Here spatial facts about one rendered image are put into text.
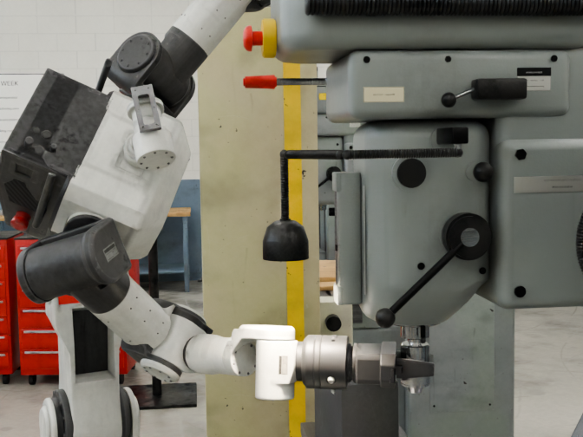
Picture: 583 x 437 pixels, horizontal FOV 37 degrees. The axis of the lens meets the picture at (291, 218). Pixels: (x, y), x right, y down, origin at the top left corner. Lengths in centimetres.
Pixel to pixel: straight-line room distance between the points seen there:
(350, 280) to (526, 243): 28
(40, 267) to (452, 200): 66
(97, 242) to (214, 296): 173
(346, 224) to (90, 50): 921
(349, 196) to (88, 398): 79
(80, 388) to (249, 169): 142
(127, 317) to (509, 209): 67
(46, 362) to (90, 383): 426
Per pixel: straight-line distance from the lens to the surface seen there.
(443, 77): 131
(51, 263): 146
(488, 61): 133
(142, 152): 146
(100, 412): 191
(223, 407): 323
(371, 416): 179
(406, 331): 143
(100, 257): 144
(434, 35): 130
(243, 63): 311
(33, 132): 156
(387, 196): 132
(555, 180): 136
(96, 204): 152
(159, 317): 160
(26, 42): 1061
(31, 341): 614
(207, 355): 157
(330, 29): 127
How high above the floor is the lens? 160
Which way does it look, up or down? 5 degrees down
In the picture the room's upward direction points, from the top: 1 degrees counter-clockwise
